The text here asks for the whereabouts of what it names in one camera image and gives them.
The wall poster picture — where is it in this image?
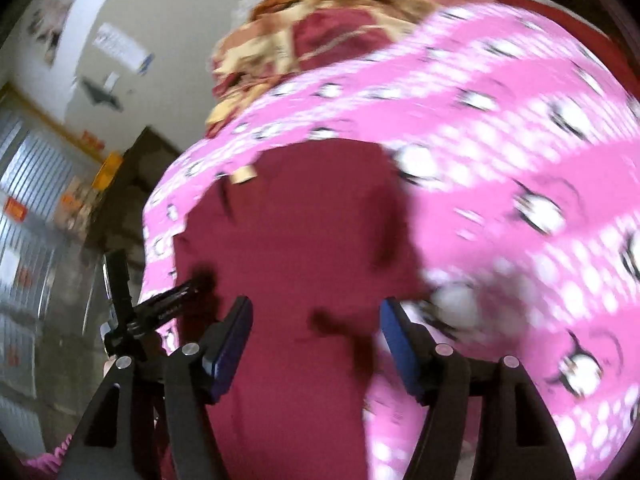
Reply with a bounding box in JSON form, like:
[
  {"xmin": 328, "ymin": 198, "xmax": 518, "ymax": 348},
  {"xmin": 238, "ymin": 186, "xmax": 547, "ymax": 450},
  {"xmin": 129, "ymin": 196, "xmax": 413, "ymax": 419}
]
[{"xmin": 27, "ymin": 0, "xmax": 74, "ymax": 67}]

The white wall calendar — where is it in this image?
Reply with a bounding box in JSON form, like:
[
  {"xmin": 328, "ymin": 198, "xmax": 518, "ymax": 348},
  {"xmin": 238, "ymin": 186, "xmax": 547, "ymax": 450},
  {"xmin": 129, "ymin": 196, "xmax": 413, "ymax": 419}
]
[{"xmin": 92, "ymin": 23, "xmax": 154, "ymax": 75}]

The pink penguin print blanket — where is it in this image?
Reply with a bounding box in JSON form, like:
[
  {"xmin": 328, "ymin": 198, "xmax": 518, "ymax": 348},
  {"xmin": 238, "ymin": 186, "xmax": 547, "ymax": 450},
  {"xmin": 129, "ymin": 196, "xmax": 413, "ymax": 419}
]
[{"xmin": 142, "ymin": 4, "xmax": 639, "ymax": 479}]

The yellow orange box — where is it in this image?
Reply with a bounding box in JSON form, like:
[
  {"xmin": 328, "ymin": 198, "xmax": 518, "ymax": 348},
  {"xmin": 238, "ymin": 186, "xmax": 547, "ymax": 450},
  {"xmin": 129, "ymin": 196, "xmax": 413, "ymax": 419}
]
[{"xmin": 91, "ymin": 152, "xmax": 122, "ymax": 192}]

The maroon red t-shirt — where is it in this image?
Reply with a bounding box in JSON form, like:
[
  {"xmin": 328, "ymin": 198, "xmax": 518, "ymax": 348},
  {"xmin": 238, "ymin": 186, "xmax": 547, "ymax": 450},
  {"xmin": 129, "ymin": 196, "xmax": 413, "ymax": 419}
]
[{"xmin": 174, "ymin": 139, "xmax": 422, "ymax": 479}]

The metal window grille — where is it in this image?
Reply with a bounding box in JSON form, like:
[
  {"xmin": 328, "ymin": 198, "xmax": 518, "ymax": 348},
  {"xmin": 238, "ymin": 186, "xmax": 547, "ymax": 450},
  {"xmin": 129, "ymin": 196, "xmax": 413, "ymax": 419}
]
[{"xmin": 1, "ymin": 106, "xmax": 98, "ymax": 456}]

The red yellow floral quilt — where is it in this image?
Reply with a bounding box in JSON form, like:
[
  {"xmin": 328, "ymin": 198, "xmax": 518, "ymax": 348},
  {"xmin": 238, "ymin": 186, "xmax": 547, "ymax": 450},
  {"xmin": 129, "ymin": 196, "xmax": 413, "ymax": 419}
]
[{"xmin": 204, "ymin": 0, "xmax": 442, "ymax": 139}]

